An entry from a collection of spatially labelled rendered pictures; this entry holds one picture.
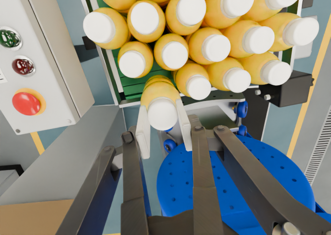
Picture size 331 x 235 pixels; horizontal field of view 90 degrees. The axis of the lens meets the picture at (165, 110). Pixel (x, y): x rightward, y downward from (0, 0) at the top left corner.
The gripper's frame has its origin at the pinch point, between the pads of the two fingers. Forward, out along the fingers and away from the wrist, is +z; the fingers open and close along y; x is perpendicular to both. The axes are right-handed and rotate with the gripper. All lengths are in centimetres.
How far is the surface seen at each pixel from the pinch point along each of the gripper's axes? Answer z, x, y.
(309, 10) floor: 118, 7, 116
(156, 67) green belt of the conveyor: 27.8, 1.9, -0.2
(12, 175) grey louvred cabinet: 103, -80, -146
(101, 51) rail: 19.9, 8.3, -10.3
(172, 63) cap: 9.9, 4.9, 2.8
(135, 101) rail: 20.3, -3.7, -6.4
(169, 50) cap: 9.9, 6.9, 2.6
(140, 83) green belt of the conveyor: 27.8, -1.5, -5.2
